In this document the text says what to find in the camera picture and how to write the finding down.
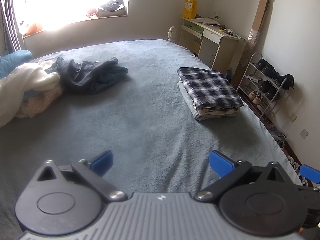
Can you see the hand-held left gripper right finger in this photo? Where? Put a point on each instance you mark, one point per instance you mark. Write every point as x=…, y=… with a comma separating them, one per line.
x=221, y=165

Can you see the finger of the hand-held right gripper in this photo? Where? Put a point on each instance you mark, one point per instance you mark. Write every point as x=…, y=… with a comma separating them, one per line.
x=310, y=173

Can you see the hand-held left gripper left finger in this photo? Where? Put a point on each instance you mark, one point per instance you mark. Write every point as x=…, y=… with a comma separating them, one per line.
x=102, y=164

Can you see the black white plaid shirt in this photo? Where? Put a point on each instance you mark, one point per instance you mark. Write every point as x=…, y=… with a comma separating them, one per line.
x=210, y=87

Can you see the dark blue clothes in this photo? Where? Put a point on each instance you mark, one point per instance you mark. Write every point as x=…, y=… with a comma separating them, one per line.
x=90, y=75

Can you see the box of dark clothes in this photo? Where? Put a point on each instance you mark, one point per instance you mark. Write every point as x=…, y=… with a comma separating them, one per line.
x=111, y=7

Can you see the beige folded garment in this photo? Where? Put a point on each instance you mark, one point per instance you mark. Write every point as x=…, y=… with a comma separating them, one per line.
x=215, y=112

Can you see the grey folded garment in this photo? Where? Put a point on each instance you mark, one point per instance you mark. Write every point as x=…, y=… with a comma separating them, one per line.
x=186, y=97

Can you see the white sneakers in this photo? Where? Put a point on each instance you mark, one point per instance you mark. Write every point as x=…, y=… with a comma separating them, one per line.
x=255, y=97

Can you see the beige houndstooth sweater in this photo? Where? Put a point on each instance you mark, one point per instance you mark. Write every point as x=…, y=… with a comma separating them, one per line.
x=40, y=102

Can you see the metal shoe rack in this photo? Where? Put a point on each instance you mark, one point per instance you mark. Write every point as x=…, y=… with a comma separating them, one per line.
x=262, y=87

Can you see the light blue cloth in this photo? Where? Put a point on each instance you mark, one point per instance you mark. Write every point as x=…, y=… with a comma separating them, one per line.
x=31, y=96

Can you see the cream fleece blanket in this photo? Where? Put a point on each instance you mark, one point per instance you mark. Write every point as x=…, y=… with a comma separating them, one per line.
x=47, y=80

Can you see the white smooth cloth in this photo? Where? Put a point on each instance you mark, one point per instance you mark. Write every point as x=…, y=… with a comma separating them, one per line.
x=12, y=92

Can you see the white wooden desk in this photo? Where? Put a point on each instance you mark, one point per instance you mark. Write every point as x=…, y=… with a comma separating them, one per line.
x=220, y=45

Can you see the white round ornament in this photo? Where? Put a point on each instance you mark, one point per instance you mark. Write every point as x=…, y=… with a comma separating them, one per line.
x=172, y=33

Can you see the papers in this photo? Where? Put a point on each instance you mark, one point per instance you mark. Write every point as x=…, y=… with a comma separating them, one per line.
x=206, y=21

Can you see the orange object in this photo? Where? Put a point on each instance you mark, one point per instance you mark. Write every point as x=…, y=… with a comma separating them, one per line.
x=33, y=28

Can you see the tall cardboard box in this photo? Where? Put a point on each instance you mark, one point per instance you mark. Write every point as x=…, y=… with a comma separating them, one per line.
x=258, y=15

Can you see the yellow box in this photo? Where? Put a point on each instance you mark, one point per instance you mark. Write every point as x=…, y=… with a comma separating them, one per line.
x=190, y=8

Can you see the grey curtain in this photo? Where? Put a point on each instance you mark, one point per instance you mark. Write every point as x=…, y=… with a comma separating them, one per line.
x=10, y=17

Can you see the wall socket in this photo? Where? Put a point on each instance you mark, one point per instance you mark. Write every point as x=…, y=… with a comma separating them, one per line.
x=293, y=117
x=304, y=133

